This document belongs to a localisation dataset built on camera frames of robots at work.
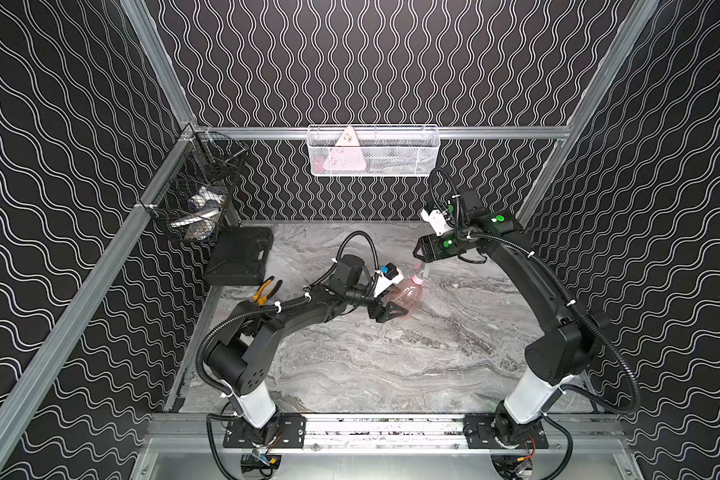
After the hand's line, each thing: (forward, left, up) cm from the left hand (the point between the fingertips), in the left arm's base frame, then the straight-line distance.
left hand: (401, 295), depth 82 cm
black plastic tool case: (+18, +55, -11) cm, 59 cm away
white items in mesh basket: (+6, +51, +18) cm, 55 cm away
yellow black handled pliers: (+5, +44, -15) cm, 47 cm away
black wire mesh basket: (+39, +65, +13) cm, 77 cm away
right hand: (+10, -6, +8) cm, 15 cm away
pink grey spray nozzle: (0, -4, +10) cm, 11 cm away
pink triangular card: (+34, +18, +20) cm, 44 cm away
